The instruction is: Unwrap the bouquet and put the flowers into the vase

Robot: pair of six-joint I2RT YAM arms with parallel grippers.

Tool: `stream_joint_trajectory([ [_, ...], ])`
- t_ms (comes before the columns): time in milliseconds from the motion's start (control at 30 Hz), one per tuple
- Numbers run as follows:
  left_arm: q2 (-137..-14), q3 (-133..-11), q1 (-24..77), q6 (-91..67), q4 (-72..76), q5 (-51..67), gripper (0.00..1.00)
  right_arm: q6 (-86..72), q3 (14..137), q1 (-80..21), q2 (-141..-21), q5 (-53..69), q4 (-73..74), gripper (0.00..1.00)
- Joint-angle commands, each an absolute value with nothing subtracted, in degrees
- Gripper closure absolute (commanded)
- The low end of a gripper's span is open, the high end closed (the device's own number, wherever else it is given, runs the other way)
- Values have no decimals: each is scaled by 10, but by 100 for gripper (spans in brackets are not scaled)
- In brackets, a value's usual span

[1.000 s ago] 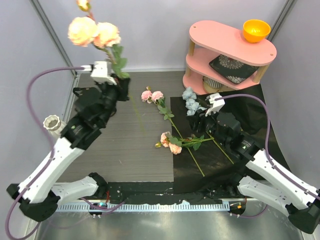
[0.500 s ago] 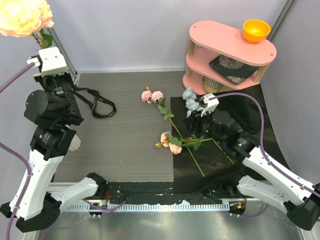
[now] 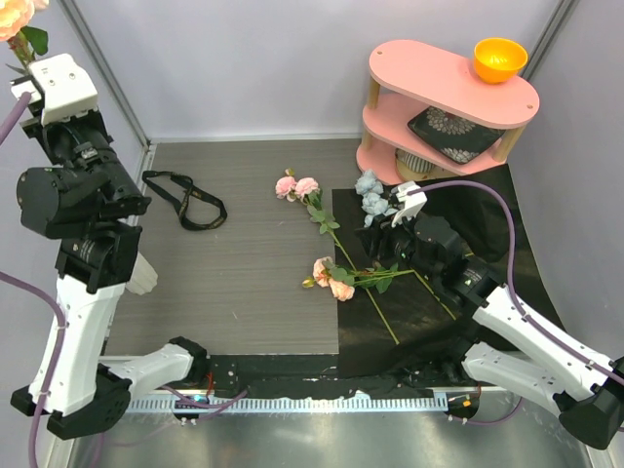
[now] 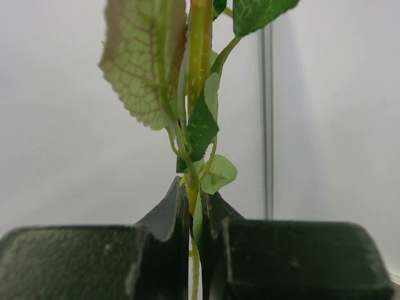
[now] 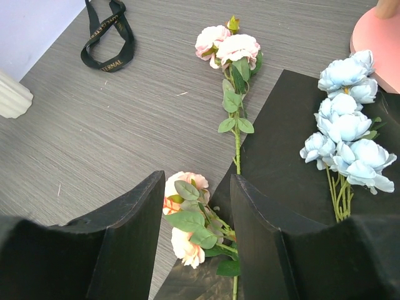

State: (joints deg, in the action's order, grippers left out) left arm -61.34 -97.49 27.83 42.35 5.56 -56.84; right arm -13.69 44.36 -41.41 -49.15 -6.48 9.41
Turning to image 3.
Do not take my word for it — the orange plastic bowl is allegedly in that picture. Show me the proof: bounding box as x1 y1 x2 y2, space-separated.
473 37 528 84

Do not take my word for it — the pink three-tier shelf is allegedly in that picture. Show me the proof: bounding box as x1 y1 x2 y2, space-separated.
356 40 540 185

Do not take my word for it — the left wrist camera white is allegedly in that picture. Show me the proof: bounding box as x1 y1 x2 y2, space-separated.
11 54 97 98

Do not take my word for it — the beige ceramic bowl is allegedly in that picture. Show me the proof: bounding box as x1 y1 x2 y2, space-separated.
395 148 442 181

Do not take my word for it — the pink double rose stem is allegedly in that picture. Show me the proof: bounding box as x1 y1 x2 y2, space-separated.
275 169 400 344

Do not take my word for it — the black ribbon with gold lettering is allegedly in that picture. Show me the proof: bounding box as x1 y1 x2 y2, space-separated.
140 169 229 231

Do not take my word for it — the white slotted cable duct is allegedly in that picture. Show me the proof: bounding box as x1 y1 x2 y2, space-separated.
127 393 449 416

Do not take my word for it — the white ribbed vase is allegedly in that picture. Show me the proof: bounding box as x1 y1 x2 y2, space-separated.
126 253 158 295

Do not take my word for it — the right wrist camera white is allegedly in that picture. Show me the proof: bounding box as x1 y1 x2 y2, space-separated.
391 181 427 227

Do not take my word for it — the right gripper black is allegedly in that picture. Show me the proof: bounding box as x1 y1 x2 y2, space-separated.
354 205 440 284

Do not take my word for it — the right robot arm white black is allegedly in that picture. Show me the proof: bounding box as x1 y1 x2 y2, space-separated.
356 216 623 449

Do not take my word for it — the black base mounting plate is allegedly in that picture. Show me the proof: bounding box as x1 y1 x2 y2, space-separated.
206 354 477 400

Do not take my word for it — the purple cable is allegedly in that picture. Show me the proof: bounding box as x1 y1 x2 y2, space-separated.
0 92 250 468
409 179 624 428

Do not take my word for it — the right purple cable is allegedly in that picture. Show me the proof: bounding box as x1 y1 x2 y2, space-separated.
409 179 624 428

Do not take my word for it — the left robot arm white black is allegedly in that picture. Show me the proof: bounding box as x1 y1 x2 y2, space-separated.
11 93 208 440

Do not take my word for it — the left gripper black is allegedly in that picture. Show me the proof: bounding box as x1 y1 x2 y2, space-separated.
29 95 150 203

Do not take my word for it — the black floral square plate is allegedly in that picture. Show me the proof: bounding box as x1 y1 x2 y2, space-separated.
408 106 504 165

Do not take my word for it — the blue hydrangea stem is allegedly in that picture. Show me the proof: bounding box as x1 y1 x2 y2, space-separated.
354 168 457 321

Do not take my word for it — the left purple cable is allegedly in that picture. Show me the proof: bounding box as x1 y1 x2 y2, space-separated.
0 92 250 468

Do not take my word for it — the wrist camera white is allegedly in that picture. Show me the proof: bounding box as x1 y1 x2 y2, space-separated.
391 181 427 227
11 54 97 98

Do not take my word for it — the black wrapping paper sheet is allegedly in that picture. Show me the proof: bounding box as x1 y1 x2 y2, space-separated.
331 163 566 379

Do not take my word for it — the aluminium frame rail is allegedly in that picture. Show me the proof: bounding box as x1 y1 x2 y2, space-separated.
57 0 158 396

